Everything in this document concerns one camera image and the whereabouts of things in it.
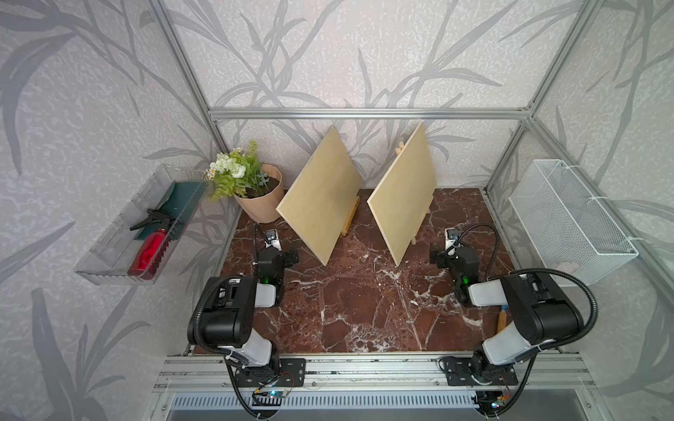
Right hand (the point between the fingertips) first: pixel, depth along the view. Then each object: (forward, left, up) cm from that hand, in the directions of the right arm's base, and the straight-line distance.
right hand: (445, 240), depth 95 cm
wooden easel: (+12, +35, -3) cm, 37 cm away
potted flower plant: (+18, +71, +10) cm, 74 cm away
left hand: (-1, +61, +1) cm, 61 cm away
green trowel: (-4, +81, +28) cm, 86 cm away
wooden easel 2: (+17, +3, 0) cm, 17 cm away
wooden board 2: (+20, +13, 0) cm, 24 cm away
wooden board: (+10, +45, +13) cm, 47 cm away
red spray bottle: (-23, +79, +30) cm, 88 cm away
